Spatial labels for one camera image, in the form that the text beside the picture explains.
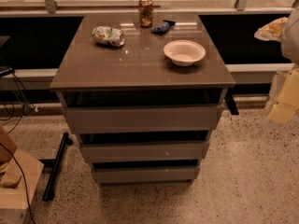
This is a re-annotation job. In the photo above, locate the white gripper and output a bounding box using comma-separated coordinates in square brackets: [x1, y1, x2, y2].
[254, 17, 299, 125]

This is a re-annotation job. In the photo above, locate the grey bottom drawer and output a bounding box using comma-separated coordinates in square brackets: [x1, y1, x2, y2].
[92, 166, 200, 185]

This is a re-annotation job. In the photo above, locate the grey drawer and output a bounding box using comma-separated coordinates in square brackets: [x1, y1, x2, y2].
[92, 166, 200, 185]
[64, 105, 223, 134]
[80, 141, 209, 163]

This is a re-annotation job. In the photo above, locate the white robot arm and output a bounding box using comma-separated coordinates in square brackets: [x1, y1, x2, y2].
[254, 7, 299, 126]

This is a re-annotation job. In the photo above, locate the grey top drawer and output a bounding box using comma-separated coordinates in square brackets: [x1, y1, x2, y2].
[64, 105, 223, 134]

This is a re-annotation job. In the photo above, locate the grey drawer cabinet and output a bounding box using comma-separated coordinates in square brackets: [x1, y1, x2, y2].
[50, 12, 235, 172]

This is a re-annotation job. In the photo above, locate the grey middle drawer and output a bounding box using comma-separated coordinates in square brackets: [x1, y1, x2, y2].
[80, 141, 209, 163]

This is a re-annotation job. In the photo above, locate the black table leg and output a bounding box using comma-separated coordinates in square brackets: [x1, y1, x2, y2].
[224, 89, 239, 115]

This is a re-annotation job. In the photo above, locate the white paper bowl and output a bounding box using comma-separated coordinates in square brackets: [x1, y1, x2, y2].
[164, 40, 206, 66]

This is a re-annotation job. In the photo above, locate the blue snack wrapper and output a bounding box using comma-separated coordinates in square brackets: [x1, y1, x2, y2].
[151, 20, 176, 35]

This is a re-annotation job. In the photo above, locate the upright orange soda can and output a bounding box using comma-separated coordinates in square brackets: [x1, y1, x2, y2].
[138, 0, 153, 27]

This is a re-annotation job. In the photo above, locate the black metal bar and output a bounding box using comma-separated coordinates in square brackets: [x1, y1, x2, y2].
[42, 133, 73, 202]

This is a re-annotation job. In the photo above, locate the black cable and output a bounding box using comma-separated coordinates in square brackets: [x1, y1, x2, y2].
[0, 56, 38, 224]

